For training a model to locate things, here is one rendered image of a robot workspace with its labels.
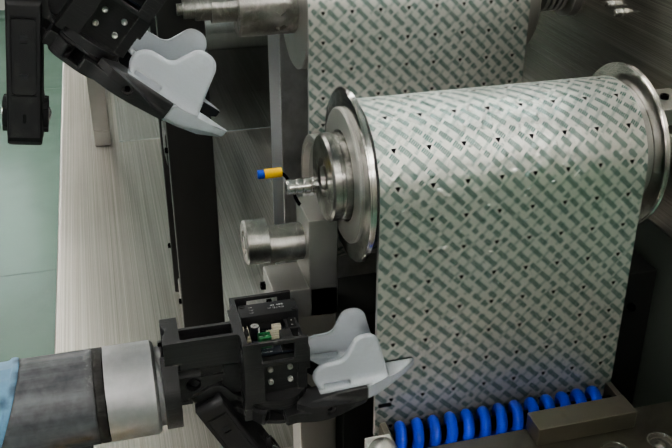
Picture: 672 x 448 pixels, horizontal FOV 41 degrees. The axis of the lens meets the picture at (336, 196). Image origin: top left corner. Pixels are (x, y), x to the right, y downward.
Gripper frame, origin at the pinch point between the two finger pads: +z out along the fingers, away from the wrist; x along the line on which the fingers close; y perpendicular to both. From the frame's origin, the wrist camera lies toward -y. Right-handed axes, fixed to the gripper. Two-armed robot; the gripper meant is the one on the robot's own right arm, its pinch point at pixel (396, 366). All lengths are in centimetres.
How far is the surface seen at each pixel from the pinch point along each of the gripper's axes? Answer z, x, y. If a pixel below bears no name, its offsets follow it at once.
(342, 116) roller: -3.4, 5.7, 21.4
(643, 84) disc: 22.5, 3.5, 22.6
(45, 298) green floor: -49, 198, -109
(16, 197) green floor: -62, 277, -109
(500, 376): 9.9, -0.3, -2.9
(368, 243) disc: -3.0, -0.6, 13.0
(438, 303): 3.4, -0.2, 6.1
